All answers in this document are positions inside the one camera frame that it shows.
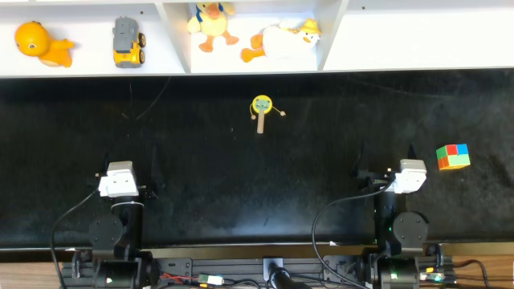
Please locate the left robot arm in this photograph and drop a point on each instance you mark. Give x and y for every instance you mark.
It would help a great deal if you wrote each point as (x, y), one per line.
(106, 230)

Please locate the mounting rail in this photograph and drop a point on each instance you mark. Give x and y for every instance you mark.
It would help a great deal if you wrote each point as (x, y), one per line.
(241, 271)

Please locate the white plush duck yellow hat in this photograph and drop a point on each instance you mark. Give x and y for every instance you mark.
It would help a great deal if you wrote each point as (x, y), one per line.
(285, 42)

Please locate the grey and yellow toy truck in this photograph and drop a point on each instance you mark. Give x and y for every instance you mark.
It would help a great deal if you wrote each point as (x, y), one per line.
(127, 44)

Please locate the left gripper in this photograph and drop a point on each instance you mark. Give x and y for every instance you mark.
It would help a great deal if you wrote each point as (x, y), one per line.
(148, 191)

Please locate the yellow rattle drum toy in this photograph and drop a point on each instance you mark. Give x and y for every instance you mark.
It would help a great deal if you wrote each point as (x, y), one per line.
(262, 105)

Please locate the white shelf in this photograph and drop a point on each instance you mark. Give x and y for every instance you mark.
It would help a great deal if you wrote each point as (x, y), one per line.
(80, 60)

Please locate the many-coloured puzzle cube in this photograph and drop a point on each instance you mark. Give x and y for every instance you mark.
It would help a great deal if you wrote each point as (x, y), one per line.
(453, 157)

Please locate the yellow rubber duck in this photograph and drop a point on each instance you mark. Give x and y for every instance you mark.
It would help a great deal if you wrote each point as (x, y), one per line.
(34, 40)

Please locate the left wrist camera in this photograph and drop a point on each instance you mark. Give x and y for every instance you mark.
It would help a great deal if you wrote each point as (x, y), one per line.
(118, 180)

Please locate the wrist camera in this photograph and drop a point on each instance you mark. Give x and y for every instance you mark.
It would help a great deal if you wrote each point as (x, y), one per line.
(118, 180)
(410, 176)

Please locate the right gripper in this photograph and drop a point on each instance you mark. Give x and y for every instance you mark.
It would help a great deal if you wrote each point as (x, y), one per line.
(375, 180)

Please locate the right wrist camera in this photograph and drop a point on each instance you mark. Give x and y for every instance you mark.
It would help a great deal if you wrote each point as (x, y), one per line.
(410, 176)

